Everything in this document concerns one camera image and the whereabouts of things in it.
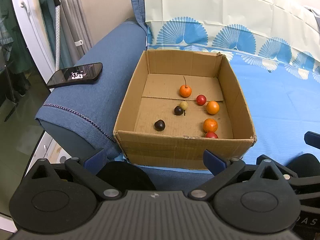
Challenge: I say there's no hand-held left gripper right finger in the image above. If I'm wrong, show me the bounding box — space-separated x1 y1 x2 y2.
187 149 286 201

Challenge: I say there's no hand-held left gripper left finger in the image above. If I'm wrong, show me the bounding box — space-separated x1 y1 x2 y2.
29 147 123 201

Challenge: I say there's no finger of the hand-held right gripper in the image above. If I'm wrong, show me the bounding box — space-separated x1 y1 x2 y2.
304 131 320 148

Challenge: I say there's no small orange tangerine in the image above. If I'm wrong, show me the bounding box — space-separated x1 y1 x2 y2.
206 101 220 115
203 118 218 133

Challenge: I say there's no brown cardboard box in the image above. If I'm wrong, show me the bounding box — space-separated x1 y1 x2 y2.
113 49 257 170

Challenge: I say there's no orange tangerine with stem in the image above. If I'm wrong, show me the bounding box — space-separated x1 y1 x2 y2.
179 76 192 98

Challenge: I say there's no dark rounded cloth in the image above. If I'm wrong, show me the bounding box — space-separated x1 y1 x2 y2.
285 153 320 179
96 161 157 192

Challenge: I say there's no cream and blue printed blanket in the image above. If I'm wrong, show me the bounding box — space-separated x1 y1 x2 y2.
142 0 320 166

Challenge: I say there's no black smartphone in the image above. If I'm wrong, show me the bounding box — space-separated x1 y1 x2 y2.
47 62 103 89

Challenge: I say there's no blue denim sofa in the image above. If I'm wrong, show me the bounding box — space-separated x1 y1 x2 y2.
35 0 213 193

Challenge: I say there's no grey cloth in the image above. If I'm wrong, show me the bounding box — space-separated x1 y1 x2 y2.
304 5 320 26

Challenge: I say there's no teal curtain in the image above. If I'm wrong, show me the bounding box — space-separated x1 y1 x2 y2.
37 0 60 68

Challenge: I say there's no grey curtain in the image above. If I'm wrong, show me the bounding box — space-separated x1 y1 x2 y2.
59 0 93 68

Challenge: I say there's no white window frame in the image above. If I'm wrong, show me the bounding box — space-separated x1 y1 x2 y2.
9 0 55 81

